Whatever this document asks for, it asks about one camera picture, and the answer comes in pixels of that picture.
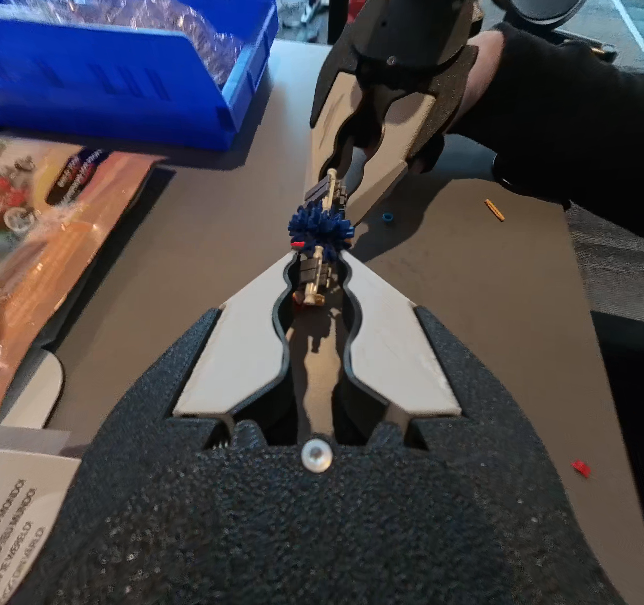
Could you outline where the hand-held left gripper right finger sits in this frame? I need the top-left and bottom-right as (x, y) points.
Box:
(342, 253), (463, 417)

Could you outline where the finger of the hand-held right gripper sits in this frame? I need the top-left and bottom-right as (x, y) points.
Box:
(346, 93), (437, 227)
(311, 71), (364, 185)

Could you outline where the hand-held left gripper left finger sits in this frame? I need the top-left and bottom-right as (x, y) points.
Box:
(173, 252), (299, 417)

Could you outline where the blue connector cluster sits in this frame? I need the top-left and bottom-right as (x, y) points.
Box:
(288, 200), (357, 258)

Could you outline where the person's right forearm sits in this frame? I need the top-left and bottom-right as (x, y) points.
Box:
(445, 21), (644, 237)

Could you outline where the person's right hand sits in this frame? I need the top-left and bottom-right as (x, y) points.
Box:
(452, 28), (508, 118)

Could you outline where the orange red toy parts bag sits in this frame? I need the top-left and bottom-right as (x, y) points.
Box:
(0, 134), (169, 399)

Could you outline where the blue storage bin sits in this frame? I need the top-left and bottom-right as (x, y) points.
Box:
(0, 0), (280, 152)

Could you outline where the clear plastic parts bag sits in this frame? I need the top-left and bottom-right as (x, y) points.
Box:
(0, 0), (237, 85)

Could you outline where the printed instruction sheet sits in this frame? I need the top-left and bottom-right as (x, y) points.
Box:
(0, 426), (84, 591)

